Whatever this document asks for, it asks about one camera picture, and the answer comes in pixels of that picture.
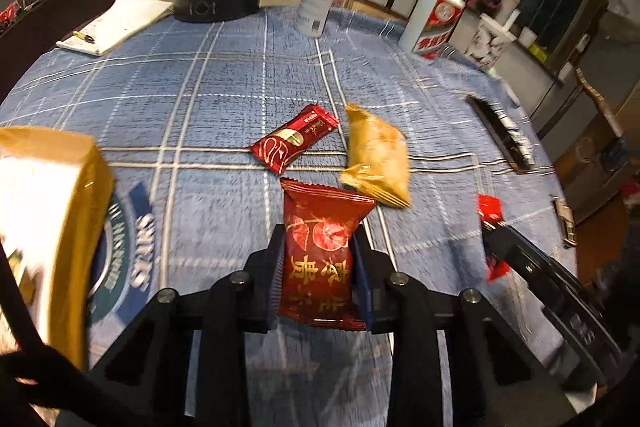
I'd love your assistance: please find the slim red snack packet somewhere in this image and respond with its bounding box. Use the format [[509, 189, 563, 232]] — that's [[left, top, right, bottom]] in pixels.
[[250, 104, 340, 176]]

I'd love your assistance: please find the blue plaid tablecloth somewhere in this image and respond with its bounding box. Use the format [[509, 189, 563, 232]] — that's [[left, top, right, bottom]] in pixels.
[[1, 8, 575, 362]]

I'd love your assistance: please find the yellow cardboard tray box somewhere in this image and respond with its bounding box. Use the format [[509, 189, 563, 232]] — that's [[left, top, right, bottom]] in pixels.
[[1, 126, 114, 369]]

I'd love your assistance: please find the black remote control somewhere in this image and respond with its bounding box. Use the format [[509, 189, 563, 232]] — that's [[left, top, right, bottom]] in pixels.
[[465, 94, 535, 173]]

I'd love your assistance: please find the white red liquor bottle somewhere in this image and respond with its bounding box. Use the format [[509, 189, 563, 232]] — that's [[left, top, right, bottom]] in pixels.
[[398, 0, 465, 60]]

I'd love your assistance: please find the golden yellow snack packet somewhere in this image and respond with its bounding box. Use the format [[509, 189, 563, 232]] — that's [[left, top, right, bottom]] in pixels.
[[340, 103, 410, 208]]

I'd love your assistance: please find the dark wooden sideboard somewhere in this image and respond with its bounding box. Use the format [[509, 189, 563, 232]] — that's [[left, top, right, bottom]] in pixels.
[[1, 0, 115, 98]]

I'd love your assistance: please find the white notepad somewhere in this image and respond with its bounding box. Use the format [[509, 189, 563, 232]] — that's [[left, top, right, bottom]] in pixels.
[[55, 0, 172, 56]]

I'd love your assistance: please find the white paper cup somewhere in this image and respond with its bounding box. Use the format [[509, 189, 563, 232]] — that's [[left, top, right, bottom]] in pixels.
[[465, 14, 516, 70]]

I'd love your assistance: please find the large red snack packet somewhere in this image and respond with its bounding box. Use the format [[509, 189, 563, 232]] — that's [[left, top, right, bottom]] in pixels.
[[279, 178, 376, 332]]

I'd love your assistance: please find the small red candy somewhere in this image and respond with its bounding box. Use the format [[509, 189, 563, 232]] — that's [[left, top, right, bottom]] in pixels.
[[477, 194, 510, 282]]

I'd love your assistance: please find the wooden chair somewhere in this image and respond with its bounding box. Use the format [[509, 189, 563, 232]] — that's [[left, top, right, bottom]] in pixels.
[[537, 67, 630, 221]]

